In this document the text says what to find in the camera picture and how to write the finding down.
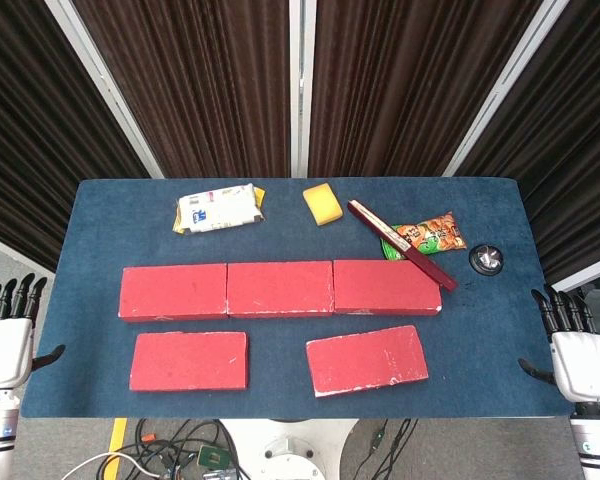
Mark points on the right black-fingered robot hand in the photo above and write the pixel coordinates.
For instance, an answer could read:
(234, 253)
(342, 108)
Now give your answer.
(582, 365)

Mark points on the left black-fingered robot hand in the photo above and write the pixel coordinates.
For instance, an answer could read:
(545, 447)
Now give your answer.
(5, 350)

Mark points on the red foam brick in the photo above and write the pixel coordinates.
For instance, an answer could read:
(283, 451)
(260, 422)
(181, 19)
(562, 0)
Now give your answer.
(380, 287)
(172, 292)
(280, 289)
(367, 361)
(190, 361)

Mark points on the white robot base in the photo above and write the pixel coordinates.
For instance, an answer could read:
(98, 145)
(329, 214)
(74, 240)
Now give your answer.
(290, 445)

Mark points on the small black round object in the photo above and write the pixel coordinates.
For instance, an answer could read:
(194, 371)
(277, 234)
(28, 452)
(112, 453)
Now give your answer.
(486, 260)

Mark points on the dark red folded fan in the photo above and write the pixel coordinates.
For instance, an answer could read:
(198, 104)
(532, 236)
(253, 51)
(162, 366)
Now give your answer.
(430, 267)

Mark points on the orange green snack bag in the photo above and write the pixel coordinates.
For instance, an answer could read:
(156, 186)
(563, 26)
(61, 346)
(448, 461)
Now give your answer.
(437, 232)

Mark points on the brown pleated curtain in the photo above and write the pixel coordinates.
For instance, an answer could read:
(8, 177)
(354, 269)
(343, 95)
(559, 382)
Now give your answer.
(195, 85)
(40, 125)
(575, 140)
(410, 85)

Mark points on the green circuit board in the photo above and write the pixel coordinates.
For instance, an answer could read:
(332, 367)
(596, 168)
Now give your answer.
(213, 456)

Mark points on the white tissue pack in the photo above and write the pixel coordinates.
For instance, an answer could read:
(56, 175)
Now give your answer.
(220, 207)

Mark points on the blue table cloth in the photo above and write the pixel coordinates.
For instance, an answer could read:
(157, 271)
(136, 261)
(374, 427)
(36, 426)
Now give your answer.
(280, 240)

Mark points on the yellow flat packet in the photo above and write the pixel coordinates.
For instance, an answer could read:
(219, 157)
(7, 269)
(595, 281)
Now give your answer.
(261, 196)

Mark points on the yellow sponge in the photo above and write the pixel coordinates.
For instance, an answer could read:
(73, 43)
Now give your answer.
(322, 205)

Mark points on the white partition post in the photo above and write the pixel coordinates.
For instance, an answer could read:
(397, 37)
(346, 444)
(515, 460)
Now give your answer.
(505, 85)
(105, 85)
(301, 85)
(585, 280)

